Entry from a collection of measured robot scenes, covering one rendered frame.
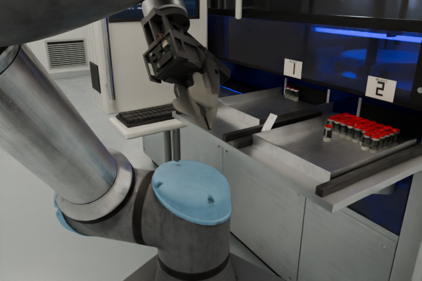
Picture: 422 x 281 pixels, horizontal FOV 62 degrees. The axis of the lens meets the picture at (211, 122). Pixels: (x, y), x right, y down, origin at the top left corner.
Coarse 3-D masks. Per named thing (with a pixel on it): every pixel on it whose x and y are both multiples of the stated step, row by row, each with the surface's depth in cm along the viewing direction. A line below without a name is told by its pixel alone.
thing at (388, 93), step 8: (368, 80) 101; (376, 80) 99; (384, 80) 97; (392, 80) 95; (368, 88) 102; (384, 88) 98; (392, 88) 96; (368, 96) 102; (376, 96) 100; (384, 96) 98; (392, 96) 96
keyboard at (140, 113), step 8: (168, 104) 150; (120, 112) 139; (128, 112) 139; (136, 112) 139; (144, 112) 139; (152, 112) 139; (160, 112) 139; (168, 112) 139; (120, 120) 135; (128, 120) 130; (136, 120) 131; (144, 120) 133; (152, 120) 134; (160, 120) 136
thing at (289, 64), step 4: (284, 60) 128; (288, 60) 126; (292, 60) 125; (284, 64) 128; (288, 64) 127; (292, 64) 125; (296, 64) 124; (300, 64) 122; (284, 68) 129; (288, 68) 127; (292, 68) 126; (296, 68) 124; (300, 68) 122; (284, 72) 129; (288, 72) 128; (292, 72) 126; (296, 72) 124; (300, 72) 123; (292, 76) 126; (296, 76) 125; (300, 76) 123
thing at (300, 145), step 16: (288, 128) 101; (304, 128) 105; (320, 128) 108; (256, 144) 94; (272, 144) 89; (288, 144) 96; (304, 144) 96; (320, 144) 96; (336, 144) 96; (352, 144) 96; (400, 144) 88; (288, 160) 85; (304, 160) 80; (320, 160) 87; (336, 160) 87; (352, 160) 87; (368, 160) 81; (320, 176) 77; (336, 176) 76
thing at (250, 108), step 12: (240, 96) 132; (252, 96) 136; (264, 96) 139; (276, 96) 142; (228, 108) 119; (240, 108) 127; (252, 108) 127; (264, 108) 127; (276, 108) 127; (288, 108) 127; (300, 108) 127; (312, 108) 118; (324, 108) 121; (240, 120) 114; (252, 120) 109; (264, 120) 107
